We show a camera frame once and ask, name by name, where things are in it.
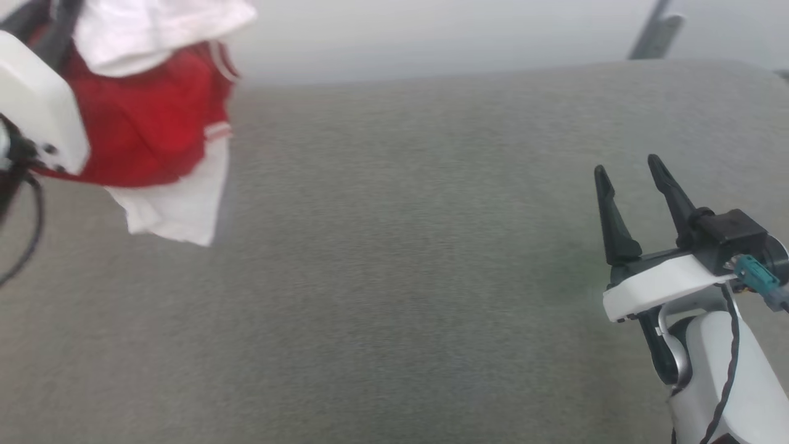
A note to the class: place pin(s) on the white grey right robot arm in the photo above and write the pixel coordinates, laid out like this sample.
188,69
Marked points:
727,382

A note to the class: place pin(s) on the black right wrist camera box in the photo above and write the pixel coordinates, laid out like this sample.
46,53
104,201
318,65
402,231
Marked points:
733,237

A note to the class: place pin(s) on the grey fabric sofa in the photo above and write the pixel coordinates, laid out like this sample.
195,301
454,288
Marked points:
407,259

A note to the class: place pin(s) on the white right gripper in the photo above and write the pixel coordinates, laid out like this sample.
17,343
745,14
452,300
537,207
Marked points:
666,283

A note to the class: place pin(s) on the red and white basketball jersey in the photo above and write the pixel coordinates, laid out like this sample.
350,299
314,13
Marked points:
148,123

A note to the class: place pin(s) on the grey slanted pole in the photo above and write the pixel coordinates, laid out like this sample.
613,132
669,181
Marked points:
656,31

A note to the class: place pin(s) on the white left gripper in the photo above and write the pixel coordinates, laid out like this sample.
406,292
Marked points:
37,105

